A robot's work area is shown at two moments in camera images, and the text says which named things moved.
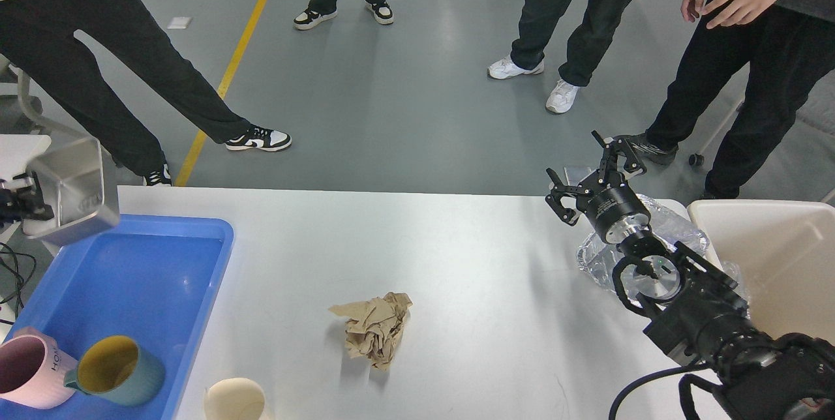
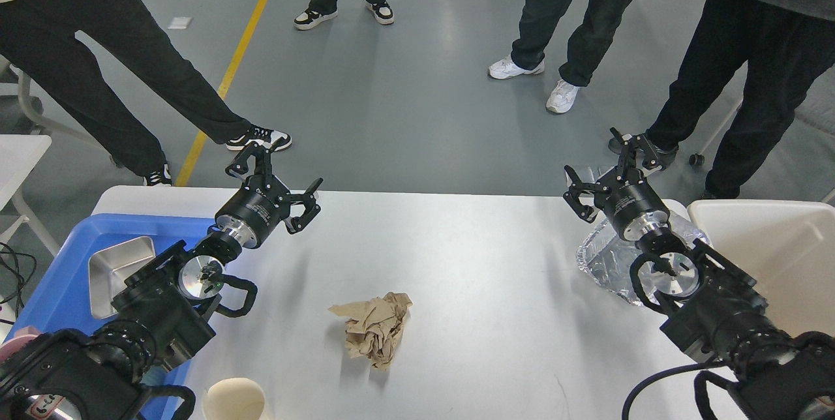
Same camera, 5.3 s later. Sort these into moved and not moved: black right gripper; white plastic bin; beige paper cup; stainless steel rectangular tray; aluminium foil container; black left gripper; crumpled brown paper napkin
Moved: stainless steel rectangular tray; black left gripper; black right gripper
Not moved: white plastic bin; beige paper cup; crumpled brown paper napkin; aluminium foil container
